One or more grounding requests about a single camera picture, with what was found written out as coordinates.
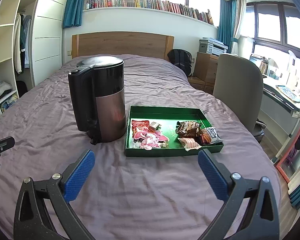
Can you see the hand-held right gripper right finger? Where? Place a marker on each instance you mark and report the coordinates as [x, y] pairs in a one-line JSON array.
[[213, 177]]

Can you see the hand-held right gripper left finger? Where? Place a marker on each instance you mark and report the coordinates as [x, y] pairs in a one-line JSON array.
[[80, 175]]

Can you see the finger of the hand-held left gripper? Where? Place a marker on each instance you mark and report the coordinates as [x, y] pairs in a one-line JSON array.
[[3, 143]]

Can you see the pink striped snack packet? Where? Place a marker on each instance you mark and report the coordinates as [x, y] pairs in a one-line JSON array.
[[190, 143]]

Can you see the white and blue cookie packet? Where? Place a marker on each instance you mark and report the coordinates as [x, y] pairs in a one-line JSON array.
[[210, 135]]

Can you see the brown snack packet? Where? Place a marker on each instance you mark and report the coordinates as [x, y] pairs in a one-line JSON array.
[[187, 128]]

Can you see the pink cartoon character packet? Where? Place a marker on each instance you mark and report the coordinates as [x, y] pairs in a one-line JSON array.
[[152, 140]]

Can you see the green shallow box tray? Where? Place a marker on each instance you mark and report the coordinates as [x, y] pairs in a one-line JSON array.
[[170, 115]]

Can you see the small beige candy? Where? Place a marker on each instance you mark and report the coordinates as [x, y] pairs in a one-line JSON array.
[[155, 126]]

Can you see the red snack packet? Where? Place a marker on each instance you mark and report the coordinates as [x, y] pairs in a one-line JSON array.
[[140, 124]]

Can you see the folded clothes pile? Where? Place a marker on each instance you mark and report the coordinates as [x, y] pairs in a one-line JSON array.
[[5, 90]]

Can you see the dark bag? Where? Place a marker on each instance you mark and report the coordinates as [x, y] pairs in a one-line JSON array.
[[21, 88]]

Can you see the black and bronze electric kettle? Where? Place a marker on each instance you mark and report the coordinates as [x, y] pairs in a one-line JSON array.
[[102, 105]]

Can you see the red framed mirror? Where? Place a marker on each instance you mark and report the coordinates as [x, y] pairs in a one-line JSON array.
[[293, 155]]

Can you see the open white wardrobe shelves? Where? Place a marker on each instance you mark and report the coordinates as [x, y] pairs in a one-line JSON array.
[[5, 42]]

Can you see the hanging clothes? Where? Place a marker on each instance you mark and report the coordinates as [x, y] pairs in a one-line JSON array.
[[21, 42]]

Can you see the beige office chair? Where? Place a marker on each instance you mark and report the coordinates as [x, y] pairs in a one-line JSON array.
[[237, 85]]

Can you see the white desk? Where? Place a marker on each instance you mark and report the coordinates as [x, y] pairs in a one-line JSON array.
[[282, 105]]

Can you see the wooden nightstand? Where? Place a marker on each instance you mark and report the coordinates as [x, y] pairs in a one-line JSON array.
[[205, 72]]

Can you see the white wardrobe doors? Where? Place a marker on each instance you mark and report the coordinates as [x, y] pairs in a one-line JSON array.
[[50, 30]]

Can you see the black backpack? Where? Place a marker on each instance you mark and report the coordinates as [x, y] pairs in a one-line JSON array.
[[181, 61]]

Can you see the white printer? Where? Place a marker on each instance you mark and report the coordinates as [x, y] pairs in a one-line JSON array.
[[212, 47]]

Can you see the wooden headboard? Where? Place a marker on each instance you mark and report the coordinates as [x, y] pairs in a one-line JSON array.
[[122, 43]]

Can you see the dark framed window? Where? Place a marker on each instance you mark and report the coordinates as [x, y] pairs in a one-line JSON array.
[[272, 25]]

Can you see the row of books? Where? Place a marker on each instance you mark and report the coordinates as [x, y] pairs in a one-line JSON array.
[[152, 5]]

